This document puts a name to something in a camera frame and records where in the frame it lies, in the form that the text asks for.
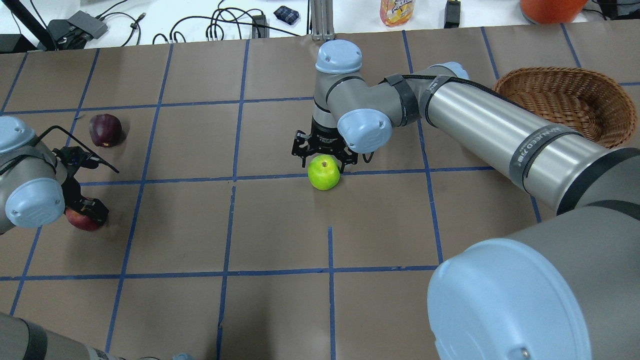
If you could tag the aluminium frame post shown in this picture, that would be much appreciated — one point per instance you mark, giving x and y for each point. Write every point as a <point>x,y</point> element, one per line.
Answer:
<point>322,20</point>

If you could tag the black monitor stand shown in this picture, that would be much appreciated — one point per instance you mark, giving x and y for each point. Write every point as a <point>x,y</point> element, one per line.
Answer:
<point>72,33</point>

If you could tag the green apple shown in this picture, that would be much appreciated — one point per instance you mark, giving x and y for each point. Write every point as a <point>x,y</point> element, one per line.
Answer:
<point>323,172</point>

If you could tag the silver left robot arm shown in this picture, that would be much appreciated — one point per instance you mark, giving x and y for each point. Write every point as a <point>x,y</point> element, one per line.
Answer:
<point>37,184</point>

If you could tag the orange bucket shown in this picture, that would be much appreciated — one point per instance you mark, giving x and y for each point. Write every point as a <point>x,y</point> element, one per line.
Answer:
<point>551,11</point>

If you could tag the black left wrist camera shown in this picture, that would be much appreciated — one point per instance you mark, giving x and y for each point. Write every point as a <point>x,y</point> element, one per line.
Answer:
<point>76,157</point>

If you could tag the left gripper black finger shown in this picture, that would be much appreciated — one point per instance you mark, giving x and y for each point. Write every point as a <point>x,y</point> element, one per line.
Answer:
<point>94,209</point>

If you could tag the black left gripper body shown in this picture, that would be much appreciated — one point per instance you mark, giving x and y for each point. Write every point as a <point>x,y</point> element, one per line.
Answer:
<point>73,190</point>

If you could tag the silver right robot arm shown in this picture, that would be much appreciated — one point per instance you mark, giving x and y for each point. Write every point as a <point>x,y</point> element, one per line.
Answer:
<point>563,289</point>

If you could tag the woven wicker basket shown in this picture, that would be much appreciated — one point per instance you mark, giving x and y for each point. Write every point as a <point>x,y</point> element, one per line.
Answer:
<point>587,101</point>

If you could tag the blue checkered pouch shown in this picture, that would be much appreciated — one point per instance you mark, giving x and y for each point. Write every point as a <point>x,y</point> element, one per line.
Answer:
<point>287,15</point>

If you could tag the dark red apple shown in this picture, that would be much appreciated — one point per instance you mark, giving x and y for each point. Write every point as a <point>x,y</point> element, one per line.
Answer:
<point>105,130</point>

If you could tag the orange juice bottle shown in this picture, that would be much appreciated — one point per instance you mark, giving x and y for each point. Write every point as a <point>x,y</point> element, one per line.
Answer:
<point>394,13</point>

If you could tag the black power adapter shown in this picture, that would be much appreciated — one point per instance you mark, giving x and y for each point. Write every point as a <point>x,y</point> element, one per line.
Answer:
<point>452,15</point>

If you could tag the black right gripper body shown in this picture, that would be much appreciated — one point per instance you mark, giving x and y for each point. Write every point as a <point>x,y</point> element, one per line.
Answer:
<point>324,136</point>

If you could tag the red yellow apple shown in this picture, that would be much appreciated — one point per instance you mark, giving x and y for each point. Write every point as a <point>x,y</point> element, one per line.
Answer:
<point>81,221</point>

